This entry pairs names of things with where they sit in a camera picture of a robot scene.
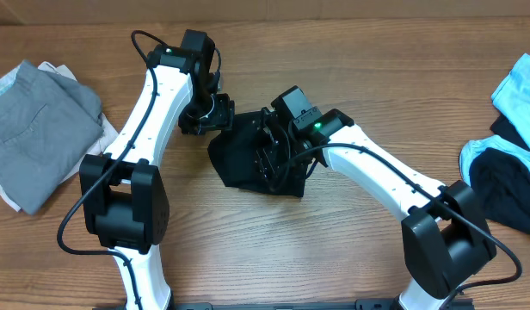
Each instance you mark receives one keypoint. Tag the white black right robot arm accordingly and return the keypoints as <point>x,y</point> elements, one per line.
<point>445,234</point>

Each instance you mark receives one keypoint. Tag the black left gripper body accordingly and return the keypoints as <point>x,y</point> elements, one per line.
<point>207,112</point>

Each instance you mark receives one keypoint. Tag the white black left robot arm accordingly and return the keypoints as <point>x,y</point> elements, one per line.
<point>123,199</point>

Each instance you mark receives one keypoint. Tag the light blue garment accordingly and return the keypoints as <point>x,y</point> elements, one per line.
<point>512,99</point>

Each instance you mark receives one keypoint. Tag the folded grey shirt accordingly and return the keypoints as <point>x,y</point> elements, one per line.
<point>37,138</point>

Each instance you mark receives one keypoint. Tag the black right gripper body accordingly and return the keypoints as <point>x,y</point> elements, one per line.
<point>275,158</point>

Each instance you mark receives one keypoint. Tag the black t-shirt with white logo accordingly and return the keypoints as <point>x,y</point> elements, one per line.
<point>233,156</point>

